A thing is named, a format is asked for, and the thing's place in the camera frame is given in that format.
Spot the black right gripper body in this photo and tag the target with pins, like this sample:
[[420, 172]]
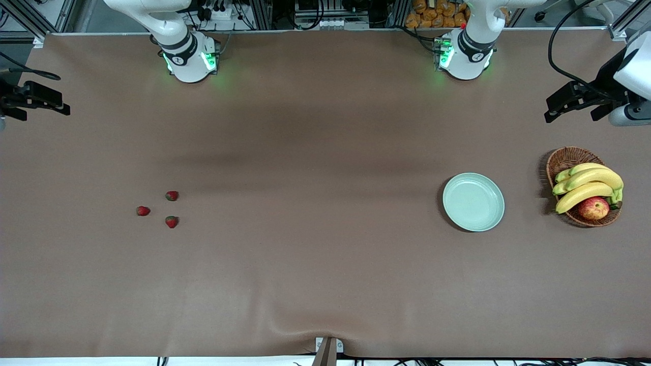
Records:
[[10, 97]]

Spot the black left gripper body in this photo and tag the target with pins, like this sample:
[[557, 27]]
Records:
[[605, 80]]

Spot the red strawberry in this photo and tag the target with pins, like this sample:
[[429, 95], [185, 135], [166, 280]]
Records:
[[172, 195], [172, 221], [143, 210]]

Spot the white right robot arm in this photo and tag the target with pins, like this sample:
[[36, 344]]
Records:
[[188, 61]]

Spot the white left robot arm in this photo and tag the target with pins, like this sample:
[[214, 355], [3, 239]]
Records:
[[465, 61]]

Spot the pale green round plate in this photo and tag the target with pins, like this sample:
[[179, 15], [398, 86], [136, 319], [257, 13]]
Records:
[[473, 202]]

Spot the brown wicker basket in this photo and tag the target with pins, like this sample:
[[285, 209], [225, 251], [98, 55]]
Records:
[[567, 158]]

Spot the greenish yellow banana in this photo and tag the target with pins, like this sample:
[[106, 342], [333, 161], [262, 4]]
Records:
[[559, 188], [562, 176]]

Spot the red yellow apple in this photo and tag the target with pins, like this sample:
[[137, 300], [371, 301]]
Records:
[[593, 208]]

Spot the bag of orange bread rolls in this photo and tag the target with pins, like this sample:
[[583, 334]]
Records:
[[422, 18]]

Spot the white power strip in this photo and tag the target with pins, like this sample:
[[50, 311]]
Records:
[[216, 13]]

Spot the white terminal strip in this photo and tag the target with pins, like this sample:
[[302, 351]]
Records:
[[330, 23]]

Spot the brown table cloth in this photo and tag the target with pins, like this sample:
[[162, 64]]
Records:
[[325, 279]]

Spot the aluminium frame strut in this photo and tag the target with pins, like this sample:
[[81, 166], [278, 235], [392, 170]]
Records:
[[28, 20], [621, 29]]

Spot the aluminium frame post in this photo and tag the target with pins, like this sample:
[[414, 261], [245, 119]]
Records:
[[260, 15]]

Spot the metal mount bracket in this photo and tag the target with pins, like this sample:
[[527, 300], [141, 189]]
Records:
[[328, 353]]

